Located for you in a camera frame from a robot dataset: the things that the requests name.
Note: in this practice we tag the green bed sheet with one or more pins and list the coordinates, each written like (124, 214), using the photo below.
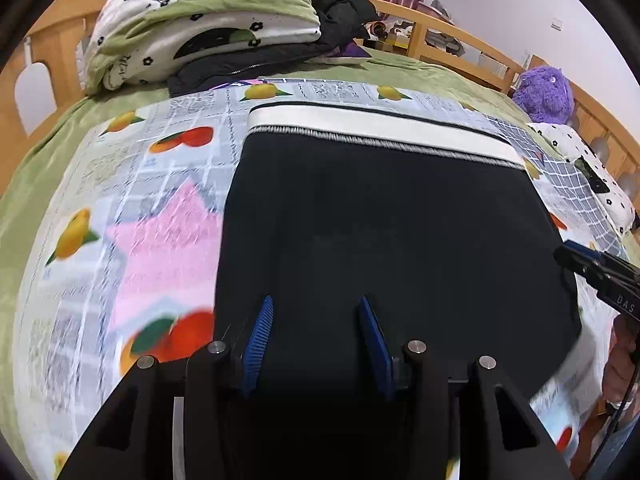
(50, 159)

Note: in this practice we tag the purple plush toy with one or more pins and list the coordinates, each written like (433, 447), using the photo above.
(545, 95)

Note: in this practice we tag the floral white pillow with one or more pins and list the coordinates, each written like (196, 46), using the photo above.
(569, 144)

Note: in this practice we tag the wooden bed frame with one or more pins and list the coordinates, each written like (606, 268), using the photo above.
(53, 39)

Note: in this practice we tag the person right hand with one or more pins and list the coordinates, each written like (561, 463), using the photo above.
(619, 369)

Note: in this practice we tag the fruit print lace tablecloth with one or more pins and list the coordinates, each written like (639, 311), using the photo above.
(140, 239)

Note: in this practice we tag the black sweatpants with white stripe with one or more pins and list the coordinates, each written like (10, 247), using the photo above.
(438, 226)

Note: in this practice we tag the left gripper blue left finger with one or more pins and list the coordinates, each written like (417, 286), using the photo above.
(132, 436)

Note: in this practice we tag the grey checked cloth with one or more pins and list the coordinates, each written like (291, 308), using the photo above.
(566, 192)

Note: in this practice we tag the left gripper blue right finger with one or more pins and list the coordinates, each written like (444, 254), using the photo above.
(481, 427)

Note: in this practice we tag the folded floral white green quilt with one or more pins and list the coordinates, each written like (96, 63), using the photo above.
(145, 41)

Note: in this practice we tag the black clothes pile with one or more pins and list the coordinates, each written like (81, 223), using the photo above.
(340, 21)

